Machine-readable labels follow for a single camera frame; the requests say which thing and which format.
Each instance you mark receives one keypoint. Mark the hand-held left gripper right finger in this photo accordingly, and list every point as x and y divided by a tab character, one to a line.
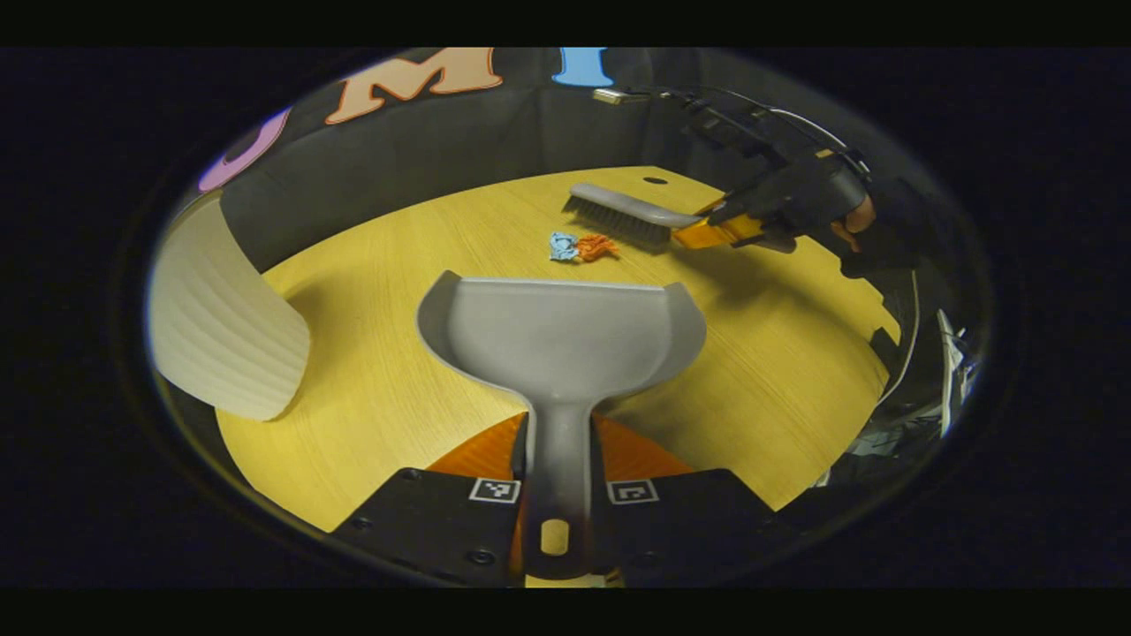
689	521

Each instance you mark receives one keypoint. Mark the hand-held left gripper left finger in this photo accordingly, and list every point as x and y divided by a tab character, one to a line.
424	521

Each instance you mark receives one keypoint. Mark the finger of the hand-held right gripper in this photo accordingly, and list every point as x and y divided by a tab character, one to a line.
720	231

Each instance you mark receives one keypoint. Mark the small grey broom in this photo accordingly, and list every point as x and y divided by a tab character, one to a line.
618	205

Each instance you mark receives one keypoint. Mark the orange paper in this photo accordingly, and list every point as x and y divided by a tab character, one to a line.
596	246

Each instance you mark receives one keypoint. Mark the blue paper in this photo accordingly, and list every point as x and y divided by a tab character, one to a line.
562	246

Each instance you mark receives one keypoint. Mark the grey dustpan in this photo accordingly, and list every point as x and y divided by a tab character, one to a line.
557	336

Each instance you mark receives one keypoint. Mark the white garbage bin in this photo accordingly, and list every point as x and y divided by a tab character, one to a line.
221	327

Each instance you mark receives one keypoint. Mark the wooden desktop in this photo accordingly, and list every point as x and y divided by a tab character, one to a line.
371	380

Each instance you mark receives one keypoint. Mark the black backdrop cloth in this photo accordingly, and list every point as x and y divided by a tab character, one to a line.
442	141

